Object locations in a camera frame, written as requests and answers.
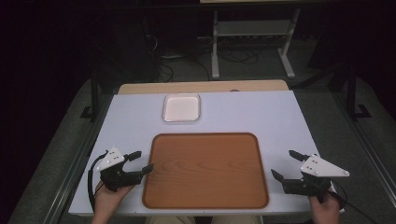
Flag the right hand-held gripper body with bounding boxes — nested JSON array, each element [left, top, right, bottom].
[[280, 153, 350, 204]]

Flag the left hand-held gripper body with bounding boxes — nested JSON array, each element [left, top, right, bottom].
[[95, 146, 144, 192]]

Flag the person's left hand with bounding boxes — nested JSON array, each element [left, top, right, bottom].
[[92, 181, 135, 224]]

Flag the person's right hand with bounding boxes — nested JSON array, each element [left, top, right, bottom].
[[308, 192, 343, 224]]

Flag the brown wooden tray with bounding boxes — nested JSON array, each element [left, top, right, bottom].
[[142, 132, 270, 210]]

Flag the black metal stand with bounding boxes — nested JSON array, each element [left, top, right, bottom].
[[79, 73, 101, 121], [346, 69, 374, 121]]

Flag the white square dish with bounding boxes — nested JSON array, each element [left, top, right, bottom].
[[161, 92, 202, 123]]

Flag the white metal stand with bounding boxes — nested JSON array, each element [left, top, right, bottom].
[[210, 7, 302, 80]]

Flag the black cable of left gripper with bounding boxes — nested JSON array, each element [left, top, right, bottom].
[[87, 149, 109, 213]]

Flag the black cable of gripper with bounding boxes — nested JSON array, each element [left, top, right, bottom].
[[325, 181, 381, 224], [87, 149, 109, 213]]

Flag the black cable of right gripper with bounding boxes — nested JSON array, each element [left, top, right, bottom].
[[325, 181, 381, 224]]

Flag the black cables on floor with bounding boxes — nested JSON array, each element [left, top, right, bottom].
[[146, 34, 261, 83]]

